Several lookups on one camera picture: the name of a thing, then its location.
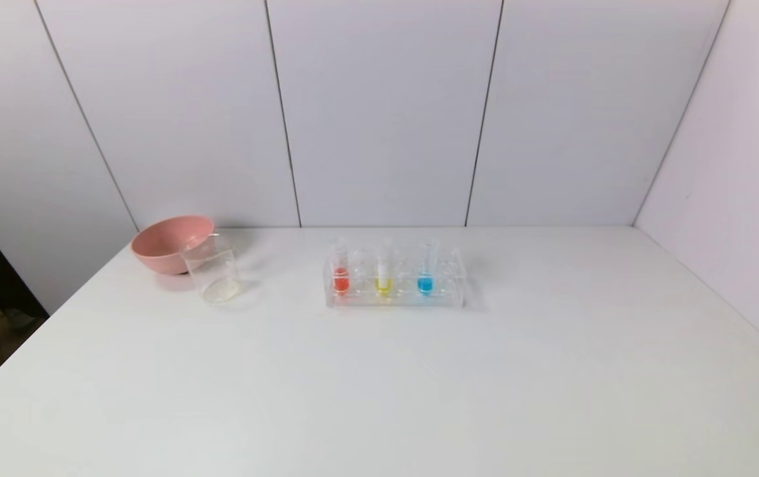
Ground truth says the test tube with blue pigment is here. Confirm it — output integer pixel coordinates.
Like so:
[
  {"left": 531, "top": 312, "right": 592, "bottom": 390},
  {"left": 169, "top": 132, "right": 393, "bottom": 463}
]
[{"left": 417, "top": 239, "right": 436, "bottom": 297}]

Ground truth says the clear glass beaker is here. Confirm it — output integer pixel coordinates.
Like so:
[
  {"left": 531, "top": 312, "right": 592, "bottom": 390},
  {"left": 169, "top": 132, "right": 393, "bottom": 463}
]
[{"left": 181, "top": 233, "right": 243, "bottom": 305}]

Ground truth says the pink plastic bowl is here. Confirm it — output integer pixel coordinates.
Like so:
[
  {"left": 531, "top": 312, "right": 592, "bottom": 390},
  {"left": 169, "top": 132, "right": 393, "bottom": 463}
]
[{"left": 130, "top": 215, "right": 216, "bottom": 275}]

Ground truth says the clear acrylic test tube rack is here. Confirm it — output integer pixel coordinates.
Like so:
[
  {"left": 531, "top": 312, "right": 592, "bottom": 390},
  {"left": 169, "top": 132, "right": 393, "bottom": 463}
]
[{"left": 323, "top": 245, "right": 468, "bottom": 310}]

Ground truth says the test tube with red pigment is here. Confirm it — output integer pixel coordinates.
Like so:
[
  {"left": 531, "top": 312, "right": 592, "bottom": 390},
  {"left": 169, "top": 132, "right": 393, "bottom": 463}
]
[{"left": 331, "top": 239, "right": 352, "bottom": 295}]

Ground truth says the test tube with yellow pigment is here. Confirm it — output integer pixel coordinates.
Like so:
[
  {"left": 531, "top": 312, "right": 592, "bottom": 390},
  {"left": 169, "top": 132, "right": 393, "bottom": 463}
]
[{"left": 376, "top": 239, "right": 394, "bottom": 297}]

